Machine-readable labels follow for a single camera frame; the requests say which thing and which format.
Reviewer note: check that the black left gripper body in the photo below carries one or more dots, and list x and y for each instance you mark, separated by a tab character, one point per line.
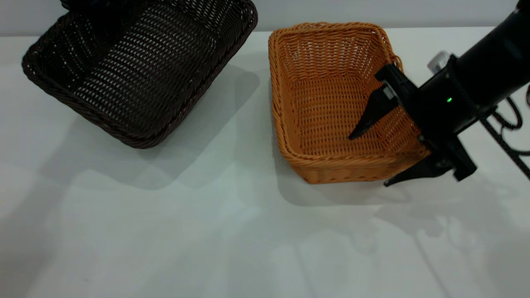
105	10

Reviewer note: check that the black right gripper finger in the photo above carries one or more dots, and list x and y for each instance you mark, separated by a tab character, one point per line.
372	111
418	170

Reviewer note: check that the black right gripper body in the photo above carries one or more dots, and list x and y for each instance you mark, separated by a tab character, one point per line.
434	107

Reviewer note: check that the orange wicker basket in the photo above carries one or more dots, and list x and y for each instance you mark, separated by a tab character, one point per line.
323	107

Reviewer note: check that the black wicker basket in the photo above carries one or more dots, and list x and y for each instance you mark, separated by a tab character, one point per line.
157	70

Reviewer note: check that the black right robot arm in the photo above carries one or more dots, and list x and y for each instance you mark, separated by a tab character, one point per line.
497	54

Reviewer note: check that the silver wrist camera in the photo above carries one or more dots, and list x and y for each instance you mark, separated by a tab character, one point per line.
439	61

